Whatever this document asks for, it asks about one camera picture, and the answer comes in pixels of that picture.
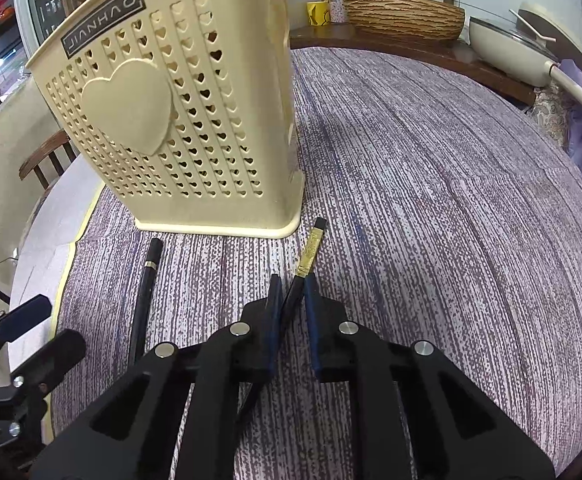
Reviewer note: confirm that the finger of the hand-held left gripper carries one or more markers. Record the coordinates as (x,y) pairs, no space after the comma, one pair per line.
(23,316)
(61,355)

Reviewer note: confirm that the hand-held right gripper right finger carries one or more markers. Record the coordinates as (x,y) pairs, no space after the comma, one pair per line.
(312,335)

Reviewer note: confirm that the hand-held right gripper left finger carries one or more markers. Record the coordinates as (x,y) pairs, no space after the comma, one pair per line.
(272,330)

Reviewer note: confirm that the black chopstick wide gold band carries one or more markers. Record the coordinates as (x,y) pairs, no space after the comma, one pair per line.
(307,260)

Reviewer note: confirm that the black chopstick thin gold band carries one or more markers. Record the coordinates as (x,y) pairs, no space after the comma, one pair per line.
(143,295)

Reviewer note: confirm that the beige perforated utensil holder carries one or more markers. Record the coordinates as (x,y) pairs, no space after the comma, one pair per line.
(211,125)

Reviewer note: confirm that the white tablecloth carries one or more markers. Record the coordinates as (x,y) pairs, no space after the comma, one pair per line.
(46,230)

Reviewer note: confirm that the wooden chair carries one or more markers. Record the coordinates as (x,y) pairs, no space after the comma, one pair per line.
(46,152)

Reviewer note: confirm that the purple patterned tablecloth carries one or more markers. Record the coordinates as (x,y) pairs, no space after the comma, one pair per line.
(446,210)

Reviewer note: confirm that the wooden counter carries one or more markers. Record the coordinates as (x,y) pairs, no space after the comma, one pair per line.
(421,52)

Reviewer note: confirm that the yellow cup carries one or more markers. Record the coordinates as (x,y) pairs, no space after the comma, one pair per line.
(317,14)

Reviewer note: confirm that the pink patterned bottle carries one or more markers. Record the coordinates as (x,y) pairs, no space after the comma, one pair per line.
(338,12)

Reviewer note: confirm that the woven brown basin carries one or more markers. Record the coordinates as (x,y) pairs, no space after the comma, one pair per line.
(401,15)

